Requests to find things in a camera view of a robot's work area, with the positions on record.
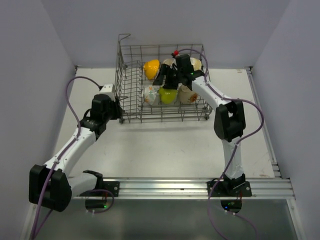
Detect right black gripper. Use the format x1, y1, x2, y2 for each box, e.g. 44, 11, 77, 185
152, 63, 183, 90

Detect grey wire dish rack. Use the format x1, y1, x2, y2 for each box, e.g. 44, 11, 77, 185
114, 33, 212, 123

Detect lime green bowl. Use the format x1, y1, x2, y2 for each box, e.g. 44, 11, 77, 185
158, 87, 177, 105

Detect white bowl green orange flowers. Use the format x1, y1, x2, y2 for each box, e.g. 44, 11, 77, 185
141, 85, 159, 106

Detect beige bowl with sunflower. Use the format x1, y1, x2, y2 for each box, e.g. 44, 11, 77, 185
177, 85, 198, 104

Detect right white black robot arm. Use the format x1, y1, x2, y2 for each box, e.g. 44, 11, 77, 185
153, 54, 252, 198

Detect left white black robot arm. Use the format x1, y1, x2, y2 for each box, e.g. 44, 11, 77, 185
28, 87, 123, 212

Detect beige brown glazed bowl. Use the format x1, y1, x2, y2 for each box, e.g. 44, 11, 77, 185
162, 58, 174, 68

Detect yellow bowl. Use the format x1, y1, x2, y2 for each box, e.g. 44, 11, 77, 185
143, 59, 160, 80

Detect cream white bowl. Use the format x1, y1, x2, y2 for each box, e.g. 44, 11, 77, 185
190, 57, 203, 71

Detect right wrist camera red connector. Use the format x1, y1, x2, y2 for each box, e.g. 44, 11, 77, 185
171, 50, 179, 57

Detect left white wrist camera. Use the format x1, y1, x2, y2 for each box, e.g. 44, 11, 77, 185
99, 83, 115, 98

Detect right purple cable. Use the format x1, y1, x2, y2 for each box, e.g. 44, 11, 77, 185
177, 48, 265, 240

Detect purple cable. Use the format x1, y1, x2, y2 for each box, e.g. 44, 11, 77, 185
177, 48, 265, 240
29, 76, 115, 240

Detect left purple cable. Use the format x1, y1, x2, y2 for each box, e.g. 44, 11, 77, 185
29, 76, 115, 240

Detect aluminium mounting rail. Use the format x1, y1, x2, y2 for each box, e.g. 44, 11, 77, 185
74, 176, 295, 200

